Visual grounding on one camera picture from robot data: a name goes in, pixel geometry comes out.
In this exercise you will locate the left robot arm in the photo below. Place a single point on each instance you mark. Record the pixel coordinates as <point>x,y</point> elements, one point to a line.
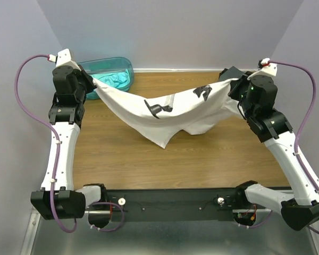
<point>57,197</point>

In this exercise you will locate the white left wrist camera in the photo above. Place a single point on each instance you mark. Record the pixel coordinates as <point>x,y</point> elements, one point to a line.
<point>63,58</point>

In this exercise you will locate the folded grey-green t shirt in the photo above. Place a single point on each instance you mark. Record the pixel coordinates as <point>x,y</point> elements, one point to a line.
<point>231,73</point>

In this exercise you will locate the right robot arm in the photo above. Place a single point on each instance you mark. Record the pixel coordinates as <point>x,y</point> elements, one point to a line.
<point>255,95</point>

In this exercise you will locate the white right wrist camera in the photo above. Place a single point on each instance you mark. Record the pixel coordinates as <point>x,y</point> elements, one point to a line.
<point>265,67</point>

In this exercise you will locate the white printed t shirt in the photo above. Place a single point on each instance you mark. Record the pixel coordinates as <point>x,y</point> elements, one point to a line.
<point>158,119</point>

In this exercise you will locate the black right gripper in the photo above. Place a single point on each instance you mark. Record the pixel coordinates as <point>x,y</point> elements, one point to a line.
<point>236,84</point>

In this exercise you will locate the teal t shirt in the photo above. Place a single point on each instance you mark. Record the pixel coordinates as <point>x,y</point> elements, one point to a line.
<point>120,80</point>

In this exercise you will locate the aluminium frame rail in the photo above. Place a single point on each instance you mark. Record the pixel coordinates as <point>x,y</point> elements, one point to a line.
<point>31,232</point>

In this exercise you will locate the teal plastic bin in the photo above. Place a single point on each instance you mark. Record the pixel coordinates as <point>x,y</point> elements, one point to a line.
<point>105,65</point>

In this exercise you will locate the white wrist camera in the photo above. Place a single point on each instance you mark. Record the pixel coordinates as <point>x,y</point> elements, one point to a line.
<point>63,58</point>
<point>265,67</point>

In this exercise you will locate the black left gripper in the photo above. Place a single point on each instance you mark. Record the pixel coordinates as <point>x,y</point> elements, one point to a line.
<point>82,73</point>

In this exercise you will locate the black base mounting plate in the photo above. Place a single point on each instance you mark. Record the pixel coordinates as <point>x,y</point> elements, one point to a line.
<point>170,205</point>

